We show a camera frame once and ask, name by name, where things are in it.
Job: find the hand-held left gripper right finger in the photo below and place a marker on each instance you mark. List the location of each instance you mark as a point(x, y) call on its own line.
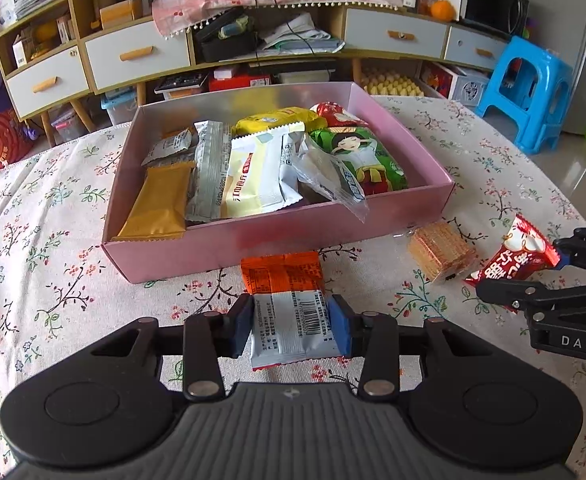
point(340, 327)

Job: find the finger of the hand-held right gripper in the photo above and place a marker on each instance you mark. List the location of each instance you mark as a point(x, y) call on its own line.
point(508, 292)
point(580, 250)

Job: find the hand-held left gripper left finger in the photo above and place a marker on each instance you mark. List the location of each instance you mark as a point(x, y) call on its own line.
point(243, 325)

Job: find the red snack packet white print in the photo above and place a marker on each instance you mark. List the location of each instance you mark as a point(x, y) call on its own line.
point(515, 255)

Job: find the orange and white snack packet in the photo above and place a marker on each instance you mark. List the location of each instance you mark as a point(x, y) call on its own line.
point(293, 325)

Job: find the pink cardboard box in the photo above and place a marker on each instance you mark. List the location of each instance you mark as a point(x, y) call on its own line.
point(273, 240)

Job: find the long silver snack packet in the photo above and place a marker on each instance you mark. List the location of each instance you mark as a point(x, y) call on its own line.
point(210, 175)

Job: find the clear wrapped orange wafer block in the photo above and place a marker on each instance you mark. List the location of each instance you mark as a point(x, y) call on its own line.
point(440, 250)

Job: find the golden yellow snack packet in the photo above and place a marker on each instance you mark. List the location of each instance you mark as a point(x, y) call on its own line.
point(155, 205)

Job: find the white and yellow snack packet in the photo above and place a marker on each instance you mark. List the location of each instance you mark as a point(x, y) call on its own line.
point(255, 175)

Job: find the clear white snack packet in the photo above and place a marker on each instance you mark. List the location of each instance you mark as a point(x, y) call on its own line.
point(328, 175)

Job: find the green snack packet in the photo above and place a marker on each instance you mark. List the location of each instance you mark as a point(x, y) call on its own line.
point(368, 160)

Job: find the blue plastic stool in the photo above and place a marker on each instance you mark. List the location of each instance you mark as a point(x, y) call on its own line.
point(538, 80)

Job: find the small silver snack packet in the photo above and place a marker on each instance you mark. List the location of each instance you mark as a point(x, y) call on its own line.
point(168, 149)

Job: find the white patterned box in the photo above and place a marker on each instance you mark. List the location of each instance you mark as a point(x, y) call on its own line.
point(460, 85)

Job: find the floral tablecloth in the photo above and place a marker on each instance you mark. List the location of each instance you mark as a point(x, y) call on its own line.
point(48, 260)

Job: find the yellow egg tray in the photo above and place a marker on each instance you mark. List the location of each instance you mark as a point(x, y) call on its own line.
point(393, 82)

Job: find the flat red box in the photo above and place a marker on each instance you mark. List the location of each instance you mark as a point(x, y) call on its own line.
point(240, 83)

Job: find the clear storage bin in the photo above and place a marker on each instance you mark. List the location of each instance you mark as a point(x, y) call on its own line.
point(120, 109)

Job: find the black remote control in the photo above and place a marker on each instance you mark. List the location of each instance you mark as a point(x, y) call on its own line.
point(180, 83)

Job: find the black microwave oven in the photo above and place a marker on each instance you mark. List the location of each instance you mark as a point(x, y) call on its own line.
point(495, 5)

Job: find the orange fruit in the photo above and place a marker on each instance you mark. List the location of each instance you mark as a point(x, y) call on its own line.
point(442, 10)

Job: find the black case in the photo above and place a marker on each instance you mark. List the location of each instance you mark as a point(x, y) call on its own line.
point(223, 42)

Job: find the pile of papers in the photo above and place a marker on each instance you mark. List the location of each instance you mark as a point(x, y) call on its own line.
point(298, 35)

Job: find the yellow cardboard box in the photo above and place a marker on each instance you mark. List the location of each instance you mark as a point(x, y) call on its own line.
point(120, 15)

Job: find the wooden cabinet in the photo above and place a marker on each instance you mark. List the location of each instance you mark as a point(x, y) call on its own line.
point(78, 5)

